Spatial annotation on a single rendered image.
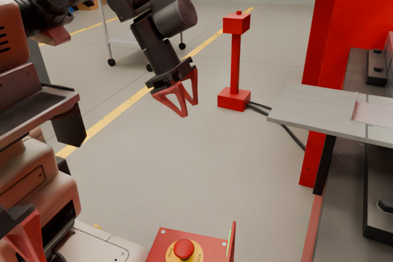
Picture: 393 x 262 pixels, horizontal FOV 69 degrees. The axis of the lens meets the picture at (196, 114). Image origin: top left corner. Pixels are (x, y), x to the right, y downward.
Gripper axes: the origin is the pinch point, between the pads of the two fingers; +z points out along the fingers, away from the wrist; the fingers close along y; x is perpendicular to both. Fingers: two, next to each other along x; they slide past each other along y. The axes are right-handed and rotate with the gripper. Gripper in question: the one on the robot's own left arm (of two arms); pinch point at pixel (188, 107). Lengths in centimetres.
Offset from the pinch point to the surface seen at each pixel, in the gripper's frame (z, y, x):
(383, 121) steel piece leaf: 16.0, 6.4, -32.7
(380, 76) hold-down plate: 28, 54, -34
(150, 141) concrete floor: 51, 102, 120
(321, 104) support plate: 11.3, 9.9, -23.1
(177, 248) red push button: 19.2, -19.4, 3.5
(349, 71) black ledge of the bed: 26, 64, -25
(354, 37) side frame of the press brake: 23, 94, -29
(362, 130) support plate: 14.5, 2.2, -29.4
